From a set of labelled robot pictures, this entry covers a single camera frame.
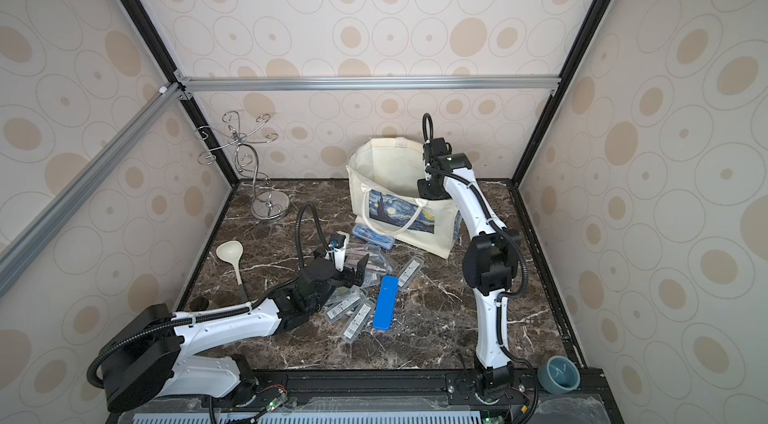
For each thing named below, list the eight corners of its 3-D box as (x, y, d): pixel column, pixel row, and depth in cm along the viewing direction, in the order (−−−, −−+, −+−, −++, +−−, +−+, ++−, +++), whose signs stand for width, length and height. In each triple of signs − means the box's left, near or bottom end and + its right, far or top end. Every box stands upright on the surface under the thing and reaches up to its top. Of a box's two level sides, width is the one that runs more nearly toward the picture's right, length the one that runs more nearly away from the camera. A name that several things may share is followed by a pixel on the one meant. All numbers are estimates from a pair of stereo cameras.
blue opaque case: (371, 328, 85) (371, 325, 83) (383, 278, 95) (382, 274, 93) (390, 332, 85) (390, 328, 82) (399, 281, 95) (400, 277, 92)
